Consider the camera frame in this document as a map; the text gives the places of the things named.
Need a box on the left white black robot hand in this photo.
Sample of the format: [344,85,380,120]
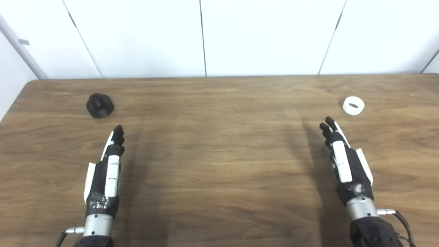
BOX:
[84,125,126,219]

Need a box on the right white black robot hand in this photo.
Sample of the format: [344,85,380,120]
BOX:
[319,116,375,207]

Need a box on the white ring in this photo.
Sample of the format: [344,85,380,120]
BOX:
[342,96,365,116]

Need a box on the round black part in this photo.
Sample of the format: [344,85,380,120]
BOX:
[86,93,115,119]

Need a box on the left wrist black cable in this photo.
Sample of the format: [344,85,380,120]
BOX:
[55,226,85,247]

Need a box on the grey wall corner trim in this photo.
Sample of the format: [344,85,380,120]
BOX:
[0,14,48,80]

